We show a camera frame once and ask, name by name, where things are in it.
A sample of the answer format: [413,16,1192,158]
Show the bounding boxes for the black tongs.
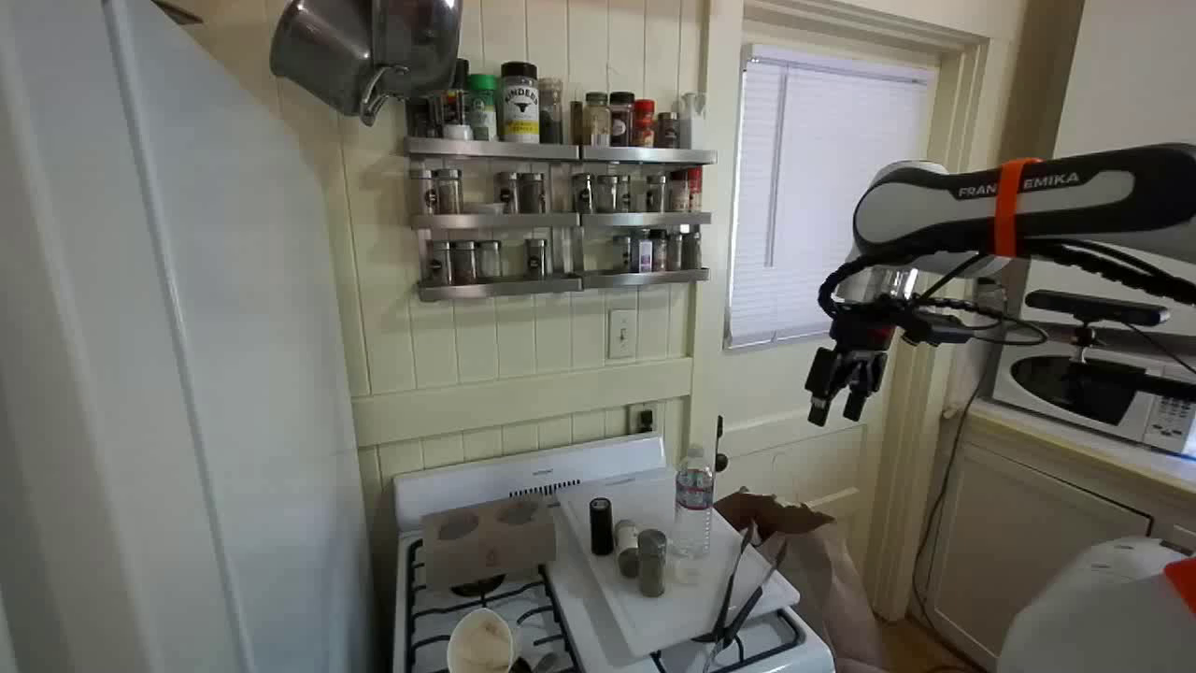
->
[704,521,793,673]

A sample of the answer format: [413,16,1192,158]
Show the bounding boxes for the hanging steel pot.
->
[266,0,393,128]

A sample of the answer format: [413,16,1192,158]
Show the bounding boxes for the grey cylinder shaker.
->
[635,529,670,602]

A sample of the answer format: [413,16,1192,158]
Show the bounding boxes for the black cylinder shaker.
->
[585,494,615,562]

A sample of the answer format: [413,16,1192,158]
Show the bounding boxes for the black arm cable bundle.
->
[814,238,1196,353]

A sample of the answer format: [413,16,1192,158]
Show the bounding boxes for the white microwave oven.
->
[985,290,1196,460]

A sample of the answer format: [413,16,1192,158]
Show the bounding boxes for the white window blind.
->
[725,46,938,353]

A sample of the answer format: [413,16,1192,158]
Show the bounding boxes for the brown paper bag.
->
[713,487,889,673]

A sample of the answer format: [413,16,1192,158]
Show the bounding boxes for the green-lid spice jar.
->
[464,72,502,142]

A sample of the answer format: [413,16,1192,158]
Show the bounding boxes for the large white-label spice jar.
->
[495,60,545,145]

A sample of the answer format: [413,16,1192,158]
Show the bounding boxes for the dark spice jar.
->
[407,89,449,142]

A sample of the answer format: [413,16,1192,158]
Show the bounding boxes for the cream kitchen cabinet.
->
[912,403,1196,673]

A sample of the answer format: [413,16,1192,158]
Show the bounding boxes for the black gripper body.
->
[819,308,905,374]

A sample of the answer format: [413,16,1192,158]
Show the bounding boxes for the white refrigerator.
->
[0,0,377,673]

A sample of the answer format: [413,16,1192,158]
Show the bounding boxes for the hanging steel pan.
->
[367,0,467,102]

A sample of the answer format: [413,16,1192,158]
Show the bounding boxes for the metal spice rack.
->
[398,135,718,308]

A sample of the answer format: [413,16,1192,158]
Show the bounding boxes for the white cutting board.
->
[553,466,804,663]

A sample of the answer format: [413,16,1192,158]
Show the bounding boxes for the cream light switch plate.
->
[604,308,637,364]

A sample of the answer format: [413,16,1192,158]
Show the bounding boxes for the clear plastic water bottle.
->
[672,445,721,586]

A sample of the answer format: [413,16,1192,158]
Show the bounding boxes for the white bowl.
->
[444,605,522,673]

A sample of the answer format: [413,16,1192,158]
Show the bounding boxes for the black camera bar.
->
[1021,289,1169,328]

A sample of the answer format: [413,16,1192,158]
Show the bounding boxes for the small white labelled shaker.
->
[613,521,641,580]

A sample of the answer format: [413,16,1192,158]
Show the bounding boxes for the white gas stove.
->
[390,429,837,673]

